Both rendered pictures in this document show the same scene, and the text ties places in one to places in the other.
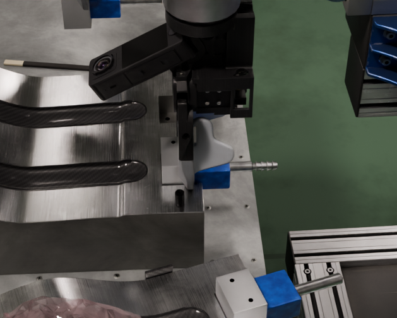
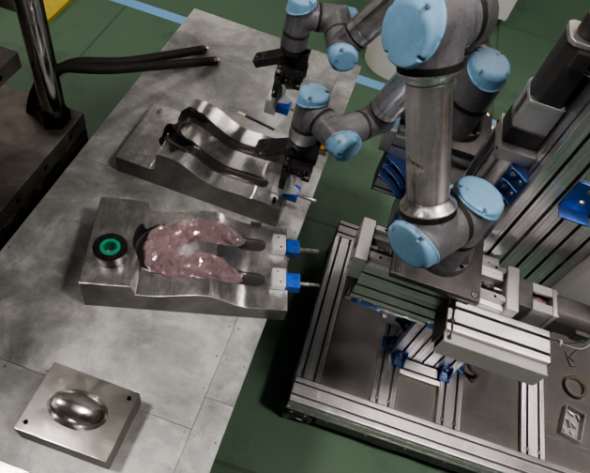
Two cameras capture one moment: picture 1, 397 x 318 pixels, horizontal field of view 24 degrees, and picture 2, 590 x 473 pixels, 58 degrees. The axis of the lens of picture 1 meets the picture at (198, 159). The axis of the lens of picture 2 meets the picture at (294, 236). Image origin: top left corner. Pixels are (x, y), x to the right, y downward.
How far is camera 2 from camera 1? 55 cm
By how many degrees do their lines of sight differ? 12
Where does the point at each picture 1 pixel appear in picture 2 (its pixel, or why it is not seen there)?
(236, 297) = (277, 243)
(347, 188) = (383, 209)
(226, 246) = (287, 222)
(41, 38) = (257, 106)
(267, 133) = (360, 169)
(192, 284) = (265, 232)
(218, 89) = (298, 169)
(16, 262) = (209, 199)
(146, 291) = (249, 228)
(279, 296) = (292, 249)
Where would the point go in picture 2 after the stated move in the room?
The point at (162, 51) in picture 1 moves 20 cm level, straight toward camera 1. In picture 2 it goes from (282, 148) to (257, 204)
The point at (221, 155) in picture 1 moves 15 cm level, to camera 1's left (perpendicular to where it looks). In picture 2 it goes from (294, 190) to (244, 171)
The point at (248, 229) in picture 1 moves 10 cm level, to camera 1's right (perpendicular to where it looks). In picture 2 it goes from (299, 219) to (330, 232)
